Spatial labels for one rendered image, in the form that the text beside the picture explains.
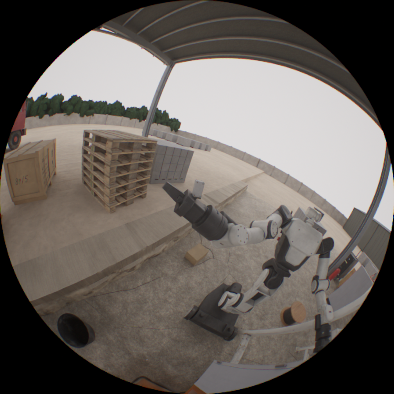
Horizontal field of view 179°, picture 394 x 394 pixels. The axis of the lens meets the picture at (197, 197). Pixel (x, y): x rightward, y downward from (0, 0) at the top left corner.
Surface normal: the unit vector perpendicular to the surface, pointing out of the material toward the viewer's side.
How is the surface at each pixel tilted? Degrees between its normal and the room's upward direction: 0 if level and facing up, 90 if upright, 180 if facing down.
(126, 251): 0
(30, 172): 90
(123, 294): 0
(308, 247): 70
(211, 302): 0
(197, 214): 77
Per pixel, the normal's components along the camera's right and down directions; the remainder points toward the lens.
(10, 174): 0.69, 0.51
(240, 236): 0.56, -0.37
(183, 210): 0.08, 0.24
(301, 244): -0.47, -0.14
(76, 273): 0.32, -0.85
